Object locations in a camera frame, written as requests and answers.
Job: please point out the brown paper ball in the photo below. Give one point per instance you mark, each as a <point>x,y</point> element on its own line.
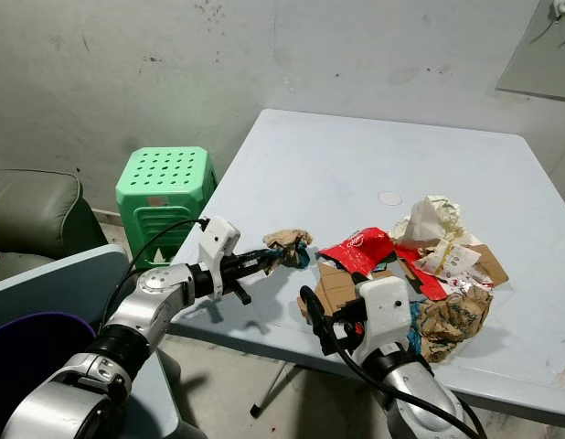
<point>290,240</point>

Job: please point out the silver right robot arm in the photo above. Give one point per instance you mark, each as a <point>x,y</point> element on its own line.
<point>410,384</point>

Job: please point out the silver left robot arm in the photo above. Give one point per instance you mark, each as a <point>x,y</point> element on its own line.
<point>150,315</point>

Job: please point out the purple rubbish bin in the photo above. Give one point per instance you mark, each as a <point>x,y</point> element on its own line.
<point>36,361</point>

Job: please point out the flattened brown cardboard box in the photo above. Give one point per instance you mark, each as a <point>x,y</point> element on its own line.
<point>333,288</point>

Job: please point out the red snack bag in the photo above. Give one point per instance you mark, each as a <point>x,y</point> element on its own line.
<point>360,247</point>

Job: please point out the teal plastic wrapper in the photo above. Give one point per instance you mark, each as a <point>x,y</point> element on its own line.
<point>416,327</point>

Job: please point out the white metal table leg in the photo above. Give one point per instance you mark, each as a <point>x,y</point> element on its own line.
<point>269,389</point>

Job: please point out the crumpled brown paper bag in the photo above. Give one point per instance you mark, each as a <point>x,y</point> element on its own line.
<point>456,320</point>

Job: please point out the round white table cap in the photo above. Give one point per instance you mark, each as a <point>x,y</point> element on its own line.
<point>389,198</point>

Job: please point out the white red printed wrapper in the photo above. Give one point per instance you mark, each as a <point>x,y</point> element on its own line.
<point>456,263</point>

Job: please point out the green plastic stool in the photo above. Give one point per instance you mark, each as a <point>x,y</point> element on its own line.
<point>164,183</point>

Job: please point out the crumpled white paper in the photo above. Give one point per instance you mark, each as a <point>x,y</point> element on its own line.
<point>433,219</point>

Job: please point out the grey green sofa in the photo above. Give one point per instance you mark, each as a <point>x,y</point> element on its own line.
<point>36,210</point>

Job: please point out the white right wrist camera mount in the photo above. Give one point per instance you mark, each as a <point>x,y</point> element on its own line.
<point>385,311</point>

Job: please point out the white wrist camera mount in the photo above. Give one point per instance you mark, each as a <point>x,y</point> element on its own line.
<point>385,311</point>
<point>218,240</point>

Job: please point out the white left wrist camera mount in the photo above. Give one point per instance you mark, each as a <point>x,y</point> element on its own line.
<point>218,240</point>

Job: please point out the grey wall panel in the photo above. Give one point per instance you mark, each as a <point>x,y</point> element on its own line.
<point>538,55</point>

